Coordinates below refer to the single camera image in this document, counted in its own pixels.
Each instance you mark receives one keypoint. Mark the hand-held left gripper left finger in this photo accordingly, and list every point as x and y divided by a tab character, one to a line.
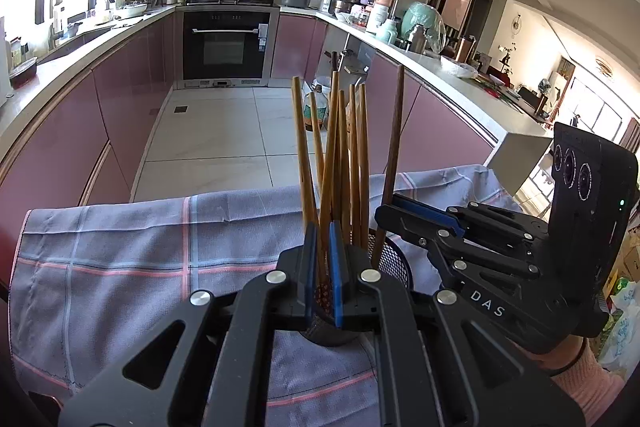
311	267

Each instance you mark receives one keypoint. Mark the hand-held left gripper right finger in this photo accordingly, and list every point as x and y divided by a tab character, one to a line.
336	277

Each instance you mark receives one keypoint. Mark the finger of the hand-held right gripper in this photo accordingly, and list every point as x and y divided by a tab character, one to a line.
430	214
405	224

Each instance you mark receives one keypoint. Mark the black mesh holder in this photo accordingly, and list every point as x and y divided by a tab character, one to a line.
395	262

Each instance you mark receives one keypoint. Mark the patterned wooden chopstick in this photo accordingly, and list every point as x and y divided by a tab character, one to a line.
364	157
395	122
343	147
316	132
354	157
302	147
327	167

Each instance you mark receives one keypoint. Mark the person's right forearm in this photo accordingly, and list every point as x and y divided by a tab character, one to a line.
595	387

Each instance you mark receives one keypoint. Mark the white cabinet panel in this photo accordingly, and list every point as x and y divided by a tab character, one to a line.
520	157

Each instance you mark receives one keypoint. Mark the green printed plastic bag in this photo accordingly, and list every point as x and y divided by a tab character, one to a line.
620	327

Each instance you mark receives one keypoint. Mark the white kitchen countertop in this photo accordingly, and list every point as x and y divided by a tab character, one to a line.
450	87

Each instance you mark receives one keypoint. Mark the cardboard box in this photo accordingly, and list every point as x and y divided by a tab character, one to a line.
629	257

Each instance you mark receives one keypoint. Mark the white plastic bag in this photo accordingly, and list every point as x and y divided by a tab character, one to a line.
457	67

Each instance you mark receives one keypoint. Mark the plastic oil bottle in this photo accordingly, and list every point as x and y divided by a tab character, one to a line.
323	93

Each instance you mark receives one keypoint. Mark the copper tumbler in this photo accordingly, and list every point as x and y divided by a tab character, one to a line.
465	49

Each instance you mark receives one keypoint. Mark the steel thermos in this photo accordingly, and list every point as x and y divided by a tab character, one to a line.
415	38

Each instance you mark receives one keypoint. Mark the grey plaid tablecloth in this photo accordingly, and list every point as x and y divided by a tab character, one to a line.
125	247

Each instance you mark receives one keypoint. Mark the green covered appliance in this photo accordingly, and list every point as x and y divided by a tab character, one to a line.
422	19

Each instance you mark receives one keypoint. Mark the round ceiling lamp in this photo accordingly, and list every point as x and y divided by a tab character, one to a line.
605	68

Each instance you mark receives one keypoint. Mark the steel steamer pot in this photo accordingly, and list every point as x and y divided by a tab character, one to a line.
344	3

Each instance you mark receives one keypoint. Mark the black built-in oven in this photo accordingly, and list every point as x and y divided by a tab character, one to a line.
222	52

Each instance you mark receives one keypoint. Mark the pink lower kitchen cabinets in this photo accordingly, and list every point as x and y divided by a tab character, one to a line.
75	132

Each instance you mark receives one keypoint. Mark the white bowl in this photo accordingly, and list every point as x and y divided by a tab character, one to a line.
131	9

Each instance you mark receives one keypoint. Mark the dark red container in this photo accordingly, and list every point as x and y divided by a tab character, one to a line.
24	74

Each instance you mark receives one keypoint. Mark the wall clock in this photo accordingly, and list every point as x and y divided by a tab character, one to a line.
516	24

